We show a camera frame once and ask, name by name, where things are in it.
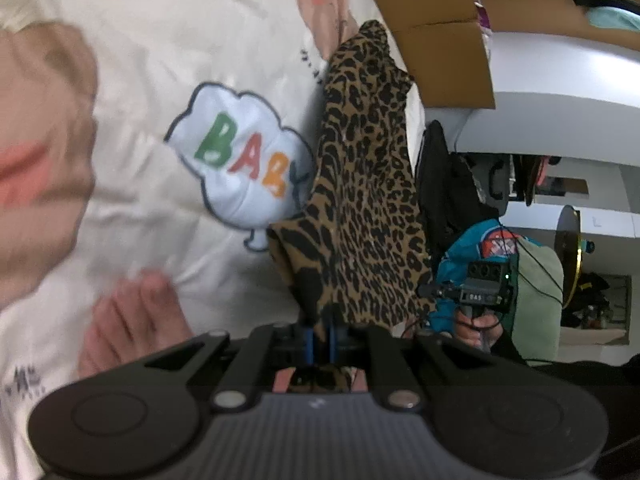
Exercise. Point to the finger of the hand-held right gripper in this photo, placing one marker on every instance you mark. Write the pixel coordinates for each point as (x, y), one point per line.
(440, 291)

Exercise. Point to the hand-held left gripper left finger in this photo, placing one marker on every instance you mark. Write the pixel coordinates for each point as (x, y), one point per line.
(310, 347)

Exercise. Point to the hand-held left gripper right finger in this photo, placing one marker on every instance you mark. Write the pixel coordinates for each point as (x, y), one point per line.
(331, 347)

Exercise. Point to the leopard print skirt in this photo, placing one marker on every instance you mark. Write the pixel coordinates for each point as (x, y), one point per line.
(360, 185)

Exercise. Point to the black folded clothes stack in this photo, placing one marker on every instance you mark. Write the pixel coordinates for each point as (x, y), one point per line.
(445, 185)

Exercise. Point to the person's right hand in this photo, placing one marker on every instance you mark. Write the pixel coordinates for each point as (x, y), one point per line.
(465, 330)

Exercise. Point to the teal cartoon print cloth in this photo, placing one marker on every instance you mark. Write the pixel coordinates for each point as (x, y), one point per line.
(460, 255)

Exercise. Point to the light green cloth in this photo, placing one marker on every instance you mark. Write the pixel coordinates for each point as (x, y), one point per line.
(540, 320)

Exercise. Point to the black bag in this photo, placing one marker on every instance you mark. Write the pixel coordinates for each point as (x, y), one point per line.
(492, 200)

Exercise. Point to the round black gold-rimmed table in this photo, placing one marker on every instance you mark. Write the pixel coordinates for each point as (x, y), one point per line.
(567, 260)

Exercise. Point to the black object with red patch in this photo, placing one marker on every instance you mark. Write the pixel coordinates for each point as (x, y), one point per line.
(530, 180)

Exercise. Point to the flattened cardboard sheet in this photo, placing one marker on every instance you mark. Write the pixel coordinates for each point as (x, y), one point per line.
(440, 60)

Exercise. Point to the purple and white detergent bag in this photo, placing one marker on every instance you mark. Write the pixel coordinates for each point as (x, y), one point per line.
(484, 17)

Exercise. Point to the mint green cloth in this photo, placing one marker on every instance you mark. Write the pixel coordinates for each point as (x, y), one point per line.
(615, 19)

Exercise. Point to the cream bear print bed sheet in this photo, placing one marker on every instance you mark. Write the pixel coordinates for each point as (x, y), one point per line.
(150, 60)

